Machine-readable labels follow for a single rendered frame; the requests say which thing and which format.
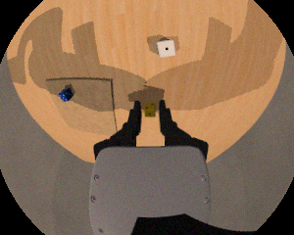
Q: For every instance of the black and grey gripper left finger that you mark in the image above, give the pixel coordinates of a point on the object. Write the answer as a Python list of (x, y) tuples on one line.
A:
[(127, 135)]

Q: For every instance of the yellow die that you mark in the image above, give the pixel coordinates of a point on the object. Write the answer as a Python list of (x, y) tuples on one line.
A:
[(150, 110)]

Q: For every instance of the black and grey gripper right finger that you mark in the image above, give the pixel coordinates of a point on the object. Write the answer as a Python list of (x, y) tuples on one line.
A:
[(174, 135)]

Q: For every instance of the blue die with white pips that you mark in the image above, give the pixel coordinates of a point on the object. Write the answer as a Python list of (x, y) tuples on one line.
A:
[(66, 94)]

